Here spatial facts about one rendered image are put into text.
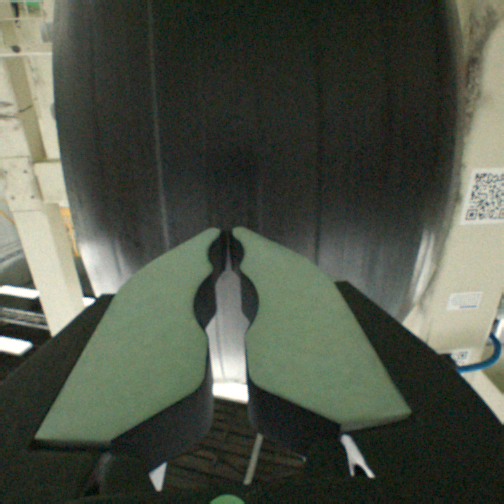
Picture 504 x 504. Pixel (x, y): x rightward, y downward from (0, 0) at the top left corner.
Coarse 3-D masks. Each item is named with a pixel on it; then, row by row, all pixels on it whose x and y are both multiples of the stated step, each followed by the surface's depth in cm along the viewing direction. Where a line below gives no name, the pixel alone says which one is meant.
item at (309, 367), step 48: (240, 240) 11; (240, 288) 10; (288, 288) 9; (336, 288) 9; (288, 336) 7; (336, 336) 7; (288, 384) 6; (336, 384) 6; (384, 384) 6; (288, 432) 6; (336, 432) 6
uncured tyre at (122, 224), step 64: (64, 0) 22; (128, 0) 19; (192, 0) 19; (256, 0) 19; (320, 0) 20; (384, 0) 20; (448, 0) 22; (64, 64) 21; (128, 64) 19; (192, 64) 19; (256, 64) 19; (320, 64) 20; (384, 64) 20; (448, 64) 21; (64, 128) 22; (128, 128) 20; (192, 128) 20; (256, 128) 20; (320, 128) 20; (384, 128) 20; (448, 128) 22; (128, 192) 21; (192, 192) 21; (256, 192) 21; (320, 192) 21; (384, 192) 21; (448, 192) 24; (128, 256) 22; (320, 256) 23; (384, 256) 23
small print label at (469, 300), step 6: (456, 294) 50; (462, 294) 50; (468, 294) 50; (474, 294) 50; (480, 294) 50; (450, 300) 50; (456, 300) 50; (462, 300) 50; (468, 300) 50; (474, 300) 50; (450, 306) 51; (456, 306) 51; (462, 306) 51; (468, 306) 51; (474, 306) 51
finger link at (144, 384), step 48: (192, 240) 11; (144, 288) 9; (192, 288) 9; (96, 336) 7; (144, 336) 7; (192, 336) 7; (96, 384) 6; (144, 384) 6; (192, 384) 6; (48, 432) 5; (96, 432) 5; (144, 432) 6; (192, 432) 7
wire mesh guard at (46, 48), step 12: (12, 0) 65; (24, 0) 65; (36, 0) 65; (48, 0) 65; (12, 12) 65; (0, 48) 67; (12, 48) 67; (24, 48) 68; (36, 48) 68; (48, 48) 68
